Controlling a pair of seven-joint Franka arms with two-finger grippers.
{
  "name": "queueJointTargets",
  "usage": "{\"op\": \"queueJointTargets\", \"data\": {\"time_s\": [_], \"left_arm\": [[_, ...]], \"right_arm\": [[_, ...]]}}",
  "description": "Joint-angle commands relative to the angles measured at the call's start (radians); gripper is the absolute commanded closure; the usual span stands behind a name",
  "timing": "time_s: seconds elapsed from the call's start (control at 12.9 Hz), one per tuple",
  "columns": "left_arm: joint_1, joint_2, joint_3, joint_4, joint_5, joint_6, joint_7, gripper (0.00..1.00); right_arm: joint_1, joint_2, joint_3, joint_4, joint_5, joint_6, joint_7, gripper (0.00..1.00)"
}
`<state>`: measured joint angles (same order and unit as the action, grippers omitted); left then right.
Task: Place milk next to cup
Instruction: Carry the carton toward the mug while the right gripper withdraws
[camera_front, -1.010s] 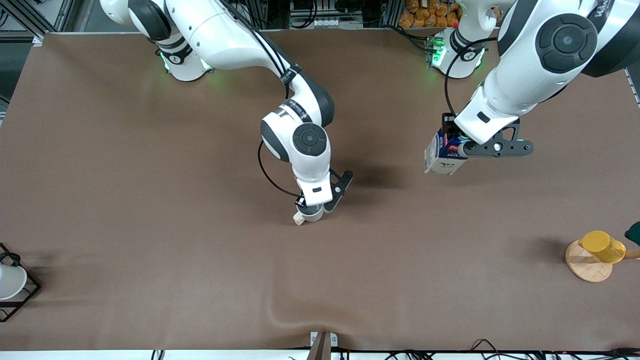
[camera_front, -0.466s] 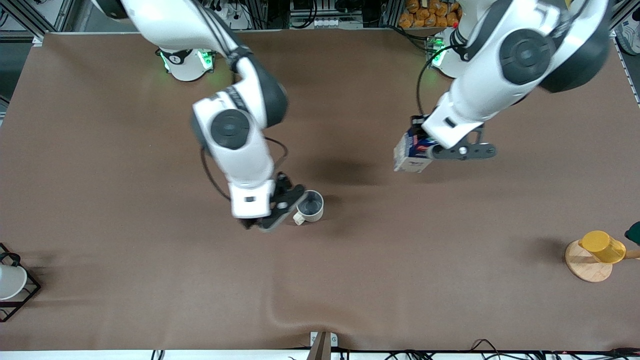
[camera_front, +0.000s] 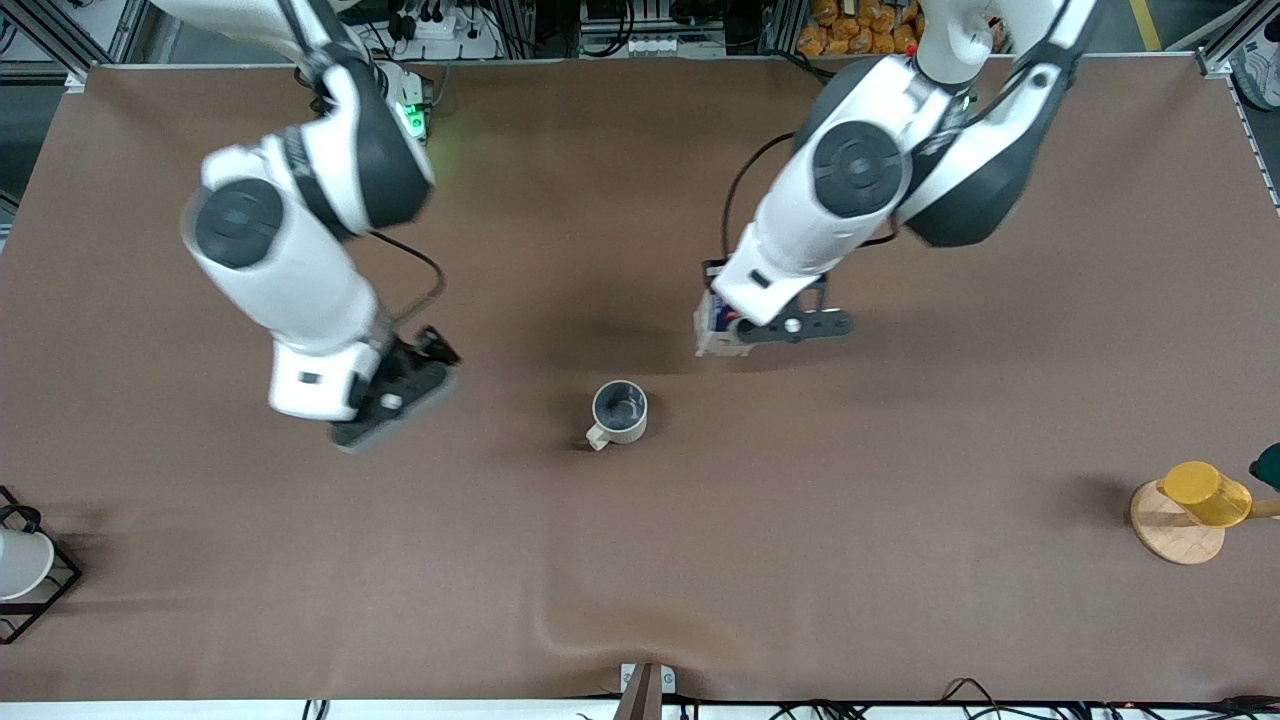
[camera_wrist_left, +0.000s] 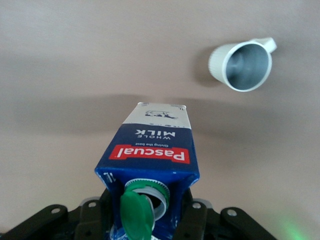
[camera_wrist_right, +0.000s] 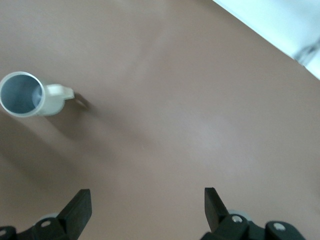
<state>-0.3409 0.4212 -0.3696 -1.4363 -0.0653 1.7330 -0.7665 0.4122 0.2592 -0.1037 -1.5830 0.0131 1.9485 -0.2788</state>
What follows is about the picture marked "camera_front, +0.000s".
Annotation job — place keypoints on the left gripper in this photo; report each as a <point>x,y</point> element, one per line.
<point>714,271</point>

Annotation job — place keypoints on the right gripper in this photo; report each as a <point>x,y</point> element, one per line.
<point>408,352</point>

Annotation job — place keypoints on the blue white milk carton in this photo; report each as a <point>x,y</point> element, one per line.
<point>718,328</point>

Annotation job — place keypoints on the grey mug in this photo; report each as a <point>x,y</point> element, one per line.
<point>620,412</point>

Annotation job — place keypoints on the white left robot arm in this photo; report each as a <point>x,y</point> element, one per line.
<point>900,160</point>

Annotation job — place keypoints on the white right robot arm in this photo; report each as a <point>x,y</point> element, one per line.
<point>300,200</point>

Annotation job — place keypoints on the yellow cup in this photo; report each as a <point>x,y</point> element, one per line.
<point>1205,493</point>

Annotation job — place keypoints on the dark green cup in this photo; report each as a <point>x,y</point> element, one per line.
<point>1268,467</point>

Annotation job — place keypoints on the small white power strip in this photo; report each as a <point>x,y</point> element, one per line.
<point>660,45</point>

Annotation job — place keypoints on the bag of orange buns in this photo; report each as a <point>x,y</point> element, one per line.
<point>860,28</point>

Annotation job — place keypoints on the brown table mat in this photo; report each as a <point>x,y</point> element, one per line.
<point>640,560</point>

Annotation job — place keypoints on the white power strip with plugs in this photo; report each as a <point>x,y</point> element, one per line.
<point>445,30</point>

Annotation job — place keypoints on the wooden mug stand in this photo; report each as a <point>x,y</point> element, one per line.
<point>1175,535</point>

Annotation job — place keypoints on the metal table bracket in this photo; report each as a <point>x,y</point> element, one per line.
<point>648,690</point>

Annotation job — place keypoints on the aluminium frame post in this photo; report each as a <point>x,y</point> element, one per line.
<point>1235,40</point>
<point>60,35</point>

